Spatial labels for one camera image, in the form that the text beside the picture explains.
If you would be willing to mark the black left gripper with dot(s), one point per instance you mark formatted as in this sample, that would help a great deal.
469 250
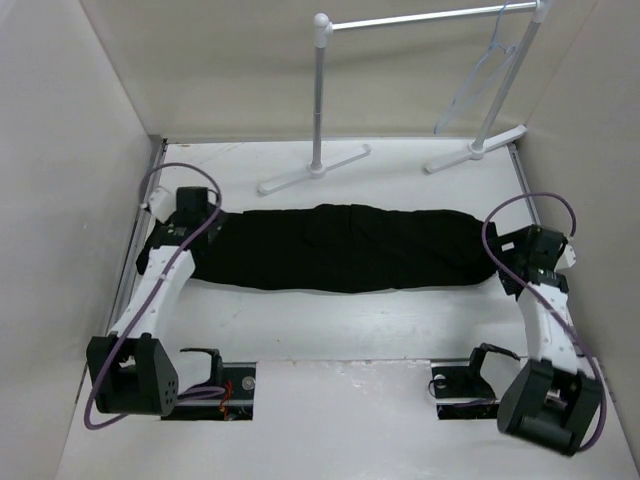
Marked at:
215 226

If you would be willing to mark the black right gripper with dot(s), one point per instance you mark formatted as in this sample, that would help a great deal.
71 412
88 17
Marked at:
517 238

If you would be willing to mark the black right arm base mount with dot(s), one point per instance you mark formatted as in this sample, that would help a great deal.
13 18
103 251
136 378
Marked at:
461 393

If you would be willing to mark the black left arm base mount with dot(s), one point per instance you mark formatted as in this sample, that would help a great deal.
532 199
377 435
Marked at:
235 404

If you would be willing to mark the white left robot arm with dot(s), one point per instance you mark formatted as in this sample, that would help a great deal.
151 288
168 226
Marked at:
132 371

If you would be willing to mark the light blue clothes hanger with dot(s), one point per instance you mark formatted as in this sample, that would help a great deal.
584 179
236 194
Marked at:
496 58

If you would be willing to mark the black trousers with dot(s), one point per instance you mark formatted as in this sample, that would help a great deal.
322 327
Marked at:
346 249

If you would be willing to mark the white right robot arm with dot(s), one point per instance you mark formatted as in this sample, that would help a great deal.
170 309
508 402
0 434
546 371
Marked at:
553 399

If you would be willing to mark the white metal clothes rack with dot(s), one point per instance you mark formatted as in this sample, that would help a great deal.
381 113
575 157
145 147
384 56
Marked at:
390 69

